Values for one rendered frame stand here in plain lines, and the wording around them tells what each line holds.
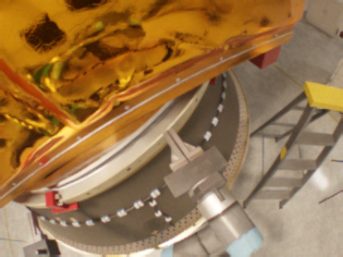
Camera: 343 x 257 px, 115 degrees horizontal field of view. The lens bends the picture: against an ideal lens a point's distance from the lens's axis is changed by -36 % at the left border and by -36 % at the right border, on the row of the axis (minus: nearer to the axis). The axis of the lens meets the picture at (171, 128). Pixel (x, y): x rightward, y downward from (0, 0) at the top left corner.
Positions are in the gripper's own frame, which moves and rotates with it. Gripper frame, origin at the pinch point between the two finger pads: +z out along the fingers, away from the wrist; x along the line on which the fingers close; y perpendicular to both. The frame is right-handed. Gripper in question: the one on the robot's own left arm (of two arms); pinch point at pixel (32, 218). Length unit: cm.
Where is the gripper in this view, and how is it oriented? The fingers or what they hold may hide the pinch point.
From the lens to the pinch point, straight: 61.3
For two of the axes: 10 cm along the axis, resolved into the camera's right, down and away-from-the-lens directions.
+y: -1.6, -5.1, -8.5
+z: -5.0, -7.0, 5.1
